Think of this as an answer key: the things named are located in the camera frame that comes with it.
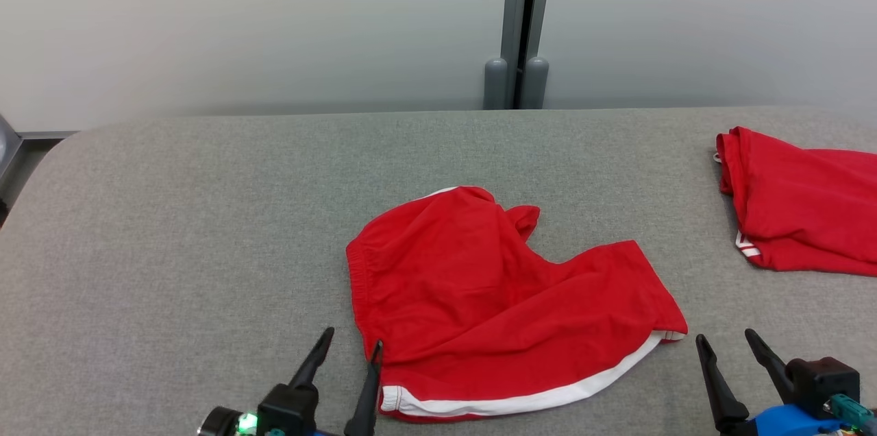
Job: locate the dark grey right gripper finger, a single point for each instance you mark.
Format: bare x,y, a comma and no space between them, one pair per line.
723,395
771,360

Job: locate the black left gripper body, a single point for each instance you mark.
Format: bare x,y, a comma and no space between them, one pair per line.
288,412

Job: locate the grey framed dark panel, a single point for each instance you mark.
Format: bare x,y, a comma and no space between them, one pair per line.
7,148

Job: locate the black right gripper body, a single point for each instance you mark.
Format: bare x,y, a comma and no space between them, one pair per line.
736,431

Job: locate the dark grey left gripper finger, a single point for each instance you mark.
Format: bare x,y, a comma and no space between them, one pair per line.
366,402
312,364

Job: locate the red jersey with white sleeves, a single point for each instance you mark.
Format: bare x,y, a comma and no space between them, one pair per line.
808,210

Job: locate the grey partition post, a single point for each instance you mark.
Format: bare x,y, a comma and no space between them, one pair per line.
521,18

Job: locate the red shorts with white trim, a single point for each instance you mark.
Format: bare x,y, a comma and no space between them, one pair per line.
493,299

